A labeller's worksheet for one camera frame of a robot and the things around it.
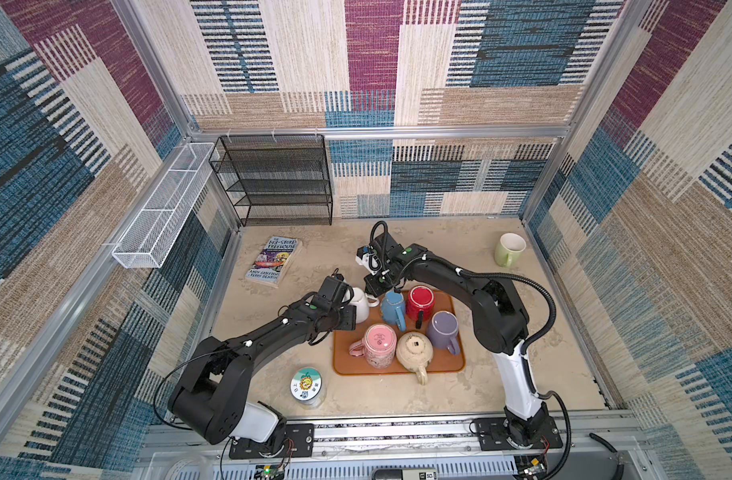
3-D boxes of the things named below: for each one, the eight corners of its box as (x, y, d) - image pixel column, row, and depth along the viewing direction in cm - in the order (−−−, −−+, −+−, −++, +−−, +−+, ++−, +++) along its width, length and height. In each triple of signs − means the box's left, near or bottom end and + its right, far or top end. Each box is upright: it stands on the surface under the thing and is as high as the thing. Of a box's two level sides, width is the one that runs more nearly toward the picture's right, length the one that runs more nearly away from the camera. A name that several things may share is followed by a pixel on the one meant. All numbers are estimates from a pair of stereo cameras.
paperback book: (248, 281, 106) (244, 275, 103) (270, 240, 118) (268, 234, 115) (278, 286, 104) (275, 281, 102) (298, 244, 116) (296, 238, 114)
